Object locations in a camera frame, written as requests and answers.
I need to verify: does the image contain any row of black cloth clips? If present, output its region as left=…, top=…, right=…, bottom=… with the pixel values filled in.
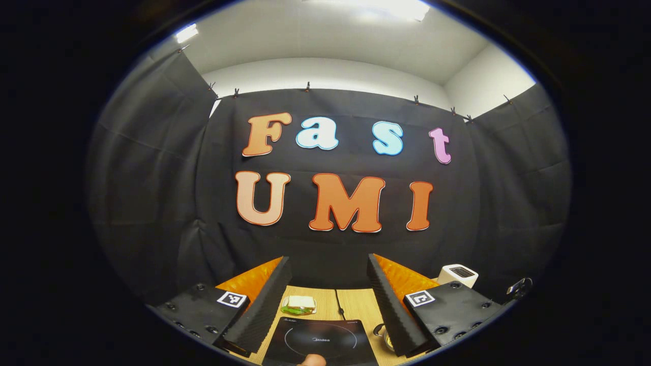
left=178, top=45, right=513, bottom=124

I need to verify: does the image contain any black induction cooktop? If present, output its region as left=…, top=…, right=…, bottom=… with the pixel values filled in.
left=262, top=317, right=379, bottom=366

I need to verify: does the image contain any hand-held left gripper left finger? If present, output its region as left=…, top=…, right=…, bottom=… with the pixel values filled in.
left=147, top=256, right=293, bottom=358

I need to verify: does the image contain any long ceiling light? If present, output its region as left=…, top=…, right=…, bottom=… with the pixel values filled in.
left=174, top=23, right=199, bottom=44
left=356, top=0, right=430, bottom=22

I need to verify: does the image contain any ribbed glass cup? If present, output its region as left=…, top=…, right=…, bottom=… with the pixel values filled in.
left=373, top=323, right=395, bottom=351

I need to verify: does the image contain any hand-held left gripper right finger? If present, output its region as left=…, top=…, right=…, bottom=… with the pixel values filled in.
left=367, top=254, right=509, bottom=358

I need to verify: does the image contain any white toaster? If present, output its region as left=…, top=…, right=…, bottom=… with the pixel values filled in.
left=436, top=264, right=479, bottom=289

